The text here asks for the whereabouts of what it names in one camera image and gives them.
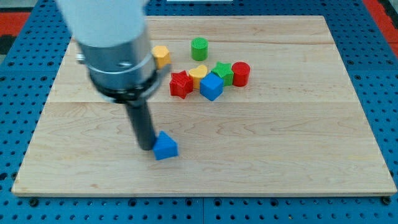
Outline light wooden board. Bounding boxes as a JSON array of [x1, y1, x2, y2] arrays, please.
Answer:
[[12, 16, 397, 197]]

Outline yellow heart block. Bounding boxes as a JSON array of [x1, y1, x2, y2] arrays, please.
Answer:
[[188, 65, 208, 89]]

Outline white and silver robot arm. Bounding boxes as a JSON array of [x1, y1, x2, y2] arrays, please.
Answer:
[[56, 0, 171, 151]]

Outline red star block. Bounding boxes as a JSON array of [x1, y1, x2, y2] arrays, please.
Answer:
[[169, 70, 193, 99]]

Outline blue cube block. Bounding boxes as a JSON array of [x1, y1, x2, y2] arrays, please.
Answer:
[[200, 72, 224, 101]]

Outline green cylinder block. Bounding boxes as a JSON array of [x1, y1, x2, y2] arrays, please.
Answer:
[[191, 37, 208, 61]]

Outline yellow hexagon block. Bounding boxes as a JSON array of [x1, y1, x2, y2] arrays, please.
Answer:
[[152, 45, 172, 70]]

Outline green star block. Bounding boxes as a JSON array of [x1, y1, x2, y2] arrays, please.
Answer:
[[211, 62, 234, 86]]

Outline red cylinder block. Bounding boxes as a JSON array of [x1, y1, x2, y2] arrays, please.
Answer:
[[231, 62, 251, 87]]

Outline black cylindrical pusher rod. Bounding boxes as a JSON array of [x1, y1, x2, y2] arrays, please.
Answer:
[[125, 101, 156, 151]]

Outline blue triangle block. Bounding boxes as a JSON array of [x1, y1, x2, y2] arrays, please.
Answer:
[[152, 131, 179, 161]]

